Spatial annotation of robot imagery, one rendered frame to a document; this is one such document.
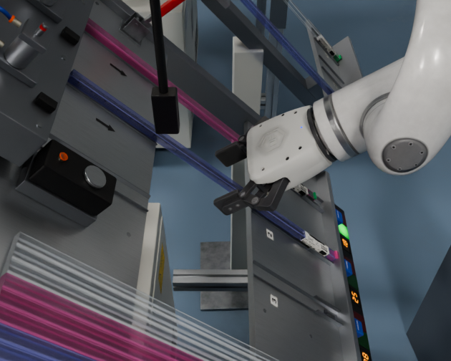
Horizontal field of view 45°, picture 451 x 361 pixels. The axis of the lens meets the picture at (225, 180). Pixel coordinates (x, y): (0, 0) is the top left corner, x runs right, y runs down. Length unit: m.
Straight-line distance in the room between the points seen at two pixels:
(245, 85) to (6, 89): 0.73
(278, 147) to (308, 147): 0.04
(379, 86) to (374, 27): 2.27
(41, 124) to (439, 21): 0.39
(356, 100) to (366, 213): 1.32
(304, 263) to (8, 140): 0.50
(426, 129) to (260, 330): 0.31
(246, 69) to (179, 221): 0.86
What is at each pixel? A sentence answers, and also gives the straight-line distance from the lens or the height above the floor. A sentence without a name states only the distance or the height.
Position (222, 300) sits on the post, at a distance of 1.69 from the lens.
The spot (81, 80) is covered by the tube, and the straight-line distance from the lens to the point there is 0.67.
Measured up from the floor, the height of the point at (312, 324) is 0.77.
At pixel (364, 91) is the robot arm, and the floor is 1.07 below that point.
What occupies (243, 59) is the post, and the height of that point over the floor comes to 0.83.
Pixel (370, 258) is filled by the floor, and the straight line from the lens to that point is 1.85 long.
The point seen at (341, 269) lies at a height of 0.73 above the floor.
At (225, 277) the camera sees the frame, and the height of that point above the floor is 0.32.
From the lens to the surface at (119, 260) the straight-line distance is 0.57.
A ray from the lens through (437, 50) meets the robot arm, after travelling 0.57.
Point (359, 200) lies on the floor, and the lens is 2.00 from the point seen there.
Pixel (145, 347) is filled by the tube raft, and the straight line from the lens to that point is 0.54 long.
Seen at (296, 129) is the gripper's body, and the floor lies 1.00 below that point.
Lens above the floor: 1.46
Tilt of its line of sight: 47 degrees down
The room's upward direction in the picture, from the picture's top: straight up
